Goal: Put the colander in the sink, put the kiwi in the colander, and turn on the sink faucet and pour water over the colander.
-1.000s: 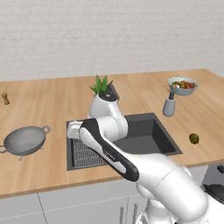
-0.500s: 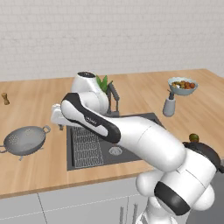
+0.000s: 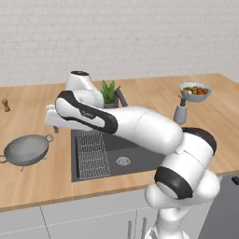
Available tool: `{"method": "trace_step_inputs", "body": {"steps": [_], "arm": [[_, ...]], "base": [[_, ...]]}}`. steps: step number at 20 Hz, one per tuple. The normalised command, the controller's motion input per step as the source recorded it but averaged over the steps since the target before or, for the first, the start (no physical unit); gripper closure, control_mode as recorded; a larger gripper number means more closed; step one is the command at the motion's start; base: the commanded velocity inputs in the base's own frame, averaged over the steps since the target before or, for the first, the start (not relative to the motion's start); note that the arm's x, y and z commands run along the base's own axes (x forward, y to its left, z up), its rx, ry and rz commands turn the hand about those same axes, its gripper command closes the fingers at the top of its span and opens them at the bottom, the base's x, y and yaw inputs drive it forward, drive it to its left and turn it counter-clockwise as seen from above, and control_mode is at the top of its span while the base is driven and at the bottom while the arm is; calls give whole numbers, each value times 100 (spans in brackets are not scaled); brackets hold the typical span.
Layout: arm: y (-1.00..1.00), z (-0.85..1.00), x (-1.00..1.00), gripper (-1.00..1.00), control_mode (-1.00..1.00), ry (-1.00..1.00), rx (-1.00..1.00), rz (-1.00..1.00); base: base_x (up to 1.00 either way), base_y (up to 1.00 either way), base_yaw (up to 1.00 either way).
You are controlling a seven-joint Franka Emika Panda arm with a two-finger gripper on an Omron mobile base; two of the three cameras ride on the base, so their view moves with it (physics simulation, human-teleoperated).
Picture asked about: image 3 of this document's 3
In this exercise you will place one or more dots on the dark grey dishwasher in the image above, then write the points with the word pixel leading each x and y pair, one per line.
pixel 222 208

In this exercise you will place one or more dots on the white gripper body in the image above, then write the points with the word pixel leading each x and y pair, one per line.
pixel 62 120

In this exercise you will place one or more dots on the dark grey sink basin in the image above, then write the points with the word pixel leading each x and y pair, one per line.
pixel 137 155

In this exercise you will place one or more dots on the grey metal colander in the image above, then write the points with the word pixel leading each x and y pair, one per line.
pixel 26 150

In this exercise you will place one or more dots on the pale blue fruit bowl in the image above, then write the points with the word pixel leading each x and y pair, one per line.
pixel 195 92

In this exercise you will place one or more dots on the dark grey sink faucet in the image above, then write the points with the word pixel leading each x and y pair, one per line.
pixel 123 99

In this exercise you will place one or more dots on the grey cupboard door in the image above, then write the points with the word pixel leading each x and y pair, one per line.
pixel 149 214
pixel 18 222
pixel 90 217

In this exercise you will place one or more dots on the small brown wooden shaker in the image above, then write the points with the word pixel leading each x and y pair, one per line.
pixel 5 105

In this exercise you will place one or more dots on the green potted plant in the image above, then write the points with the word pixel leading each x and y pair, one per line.
pixel 108 92

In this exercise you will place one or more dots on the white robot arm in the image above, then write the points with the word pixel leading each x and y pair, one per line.
pixel 149 127

